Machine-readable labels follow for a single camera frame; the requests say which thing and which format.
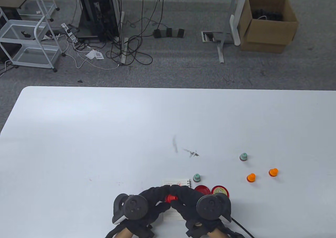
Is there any person's right hand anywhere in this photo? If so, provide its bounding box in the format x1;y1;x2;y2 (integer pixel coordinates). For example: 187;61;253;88
170;185;223;229

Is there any person's left hand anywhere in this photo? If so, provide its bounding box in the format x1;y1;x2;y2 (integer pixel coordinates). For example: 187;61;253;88
123;185;171;228

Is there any red ink pad lid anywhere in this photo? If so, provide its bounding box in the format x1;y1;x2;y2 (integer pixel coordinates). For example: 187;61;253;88
195;185;211;195

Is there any white lined spiral notebook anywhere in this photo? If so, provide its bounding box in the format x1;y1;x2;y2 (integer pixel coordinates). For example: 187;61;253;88
162;179;191;221

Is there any red lid with yellow label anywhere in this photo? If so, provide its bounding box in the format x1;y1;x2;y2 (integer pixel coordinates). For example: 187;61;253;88
211;185;229;198

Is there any person's right forearm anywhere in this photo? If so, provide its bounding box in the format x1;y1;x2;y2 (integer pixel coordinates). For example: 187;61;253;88
209;229;227;238

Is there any person's left forearm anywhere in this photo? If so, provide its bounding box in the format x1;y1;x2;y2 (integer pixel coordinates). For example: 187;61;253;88
114;229;132;238

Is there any metal desk leg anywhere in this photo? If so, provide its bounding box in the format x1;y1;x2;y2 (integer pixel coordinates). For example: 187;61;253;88
119;11;129;65
216;0;240;64

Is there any grey power strip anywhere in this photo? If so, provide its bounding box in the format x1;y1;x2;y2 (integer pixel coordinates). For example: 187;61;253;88
154;29;187;38

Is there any metal floor socket box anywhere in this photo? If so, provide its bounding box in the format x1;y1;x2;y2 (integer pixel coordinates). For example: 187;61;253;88
201;31;234;44

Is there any white plastic panel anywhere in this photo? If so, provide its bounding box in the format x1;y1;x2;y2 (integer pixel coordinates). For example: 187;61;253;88
230;0;248;46

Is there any brown cardboard box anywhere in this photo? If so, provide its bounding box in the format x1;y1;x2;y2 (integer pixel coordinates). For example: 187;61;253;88
237;0;300;54

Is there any white rolling cart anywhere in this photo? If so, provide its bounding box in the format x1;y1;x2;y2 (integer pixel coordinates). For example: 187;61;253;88
0;0;66;73

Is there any white power strip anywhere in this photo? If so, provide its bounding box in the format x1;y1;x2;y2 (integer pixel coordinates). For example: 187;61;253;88
61;23;80;44

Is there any black computer tower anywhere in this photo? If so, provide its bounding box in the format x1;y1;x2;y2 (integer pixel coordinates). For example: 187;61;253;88
76;0;120;42

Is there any white cable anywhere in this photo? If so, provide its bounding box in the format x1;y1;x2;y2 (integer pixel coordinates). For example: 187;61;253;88
62;40;122;71

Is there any black cable bundle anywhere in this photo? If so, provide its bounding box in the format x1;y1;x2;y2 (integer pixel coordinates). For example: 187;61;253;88
106;0;168;65

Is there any tangle of black cables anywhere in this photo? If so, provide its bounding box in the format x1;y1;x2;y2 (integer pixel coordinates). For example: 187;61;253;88
251;8;284;22

